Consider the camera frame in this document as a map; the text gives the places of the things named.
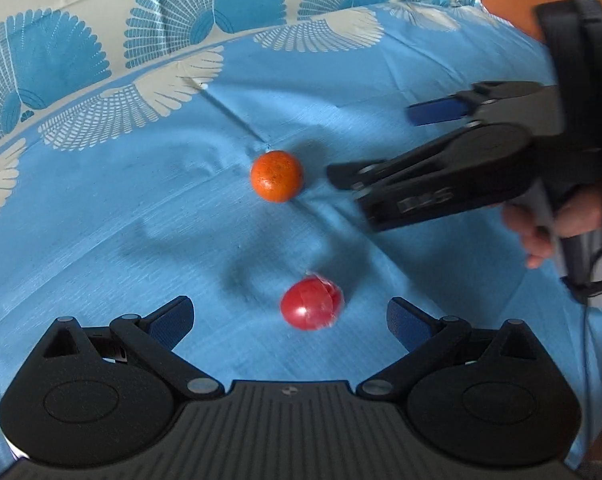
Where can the small orange mandarin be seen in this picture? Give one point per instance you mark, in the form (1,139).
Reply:
(276,176)

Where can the blue and white printed cloth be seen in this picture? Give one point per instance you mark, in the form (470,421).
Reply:
(191,195)

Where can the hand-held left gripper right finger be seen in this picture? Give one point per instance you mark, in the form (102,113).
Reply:
(406,324)

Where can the person's right hand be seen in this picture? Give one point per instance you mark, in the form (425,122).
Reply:
(536,232)

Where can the orange board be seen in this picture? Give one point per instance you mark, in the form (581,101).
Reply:
(521,0)

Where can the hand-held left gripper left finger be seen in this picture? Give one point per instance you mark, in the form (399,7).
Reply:
(173,321)

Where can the plastic-wrapped red fruit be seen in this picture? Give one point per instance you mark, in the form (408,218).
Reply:
(312,305)

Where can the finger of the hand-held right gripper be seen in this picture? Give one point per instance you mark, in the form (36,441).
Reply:
(361,174)
(438,110)

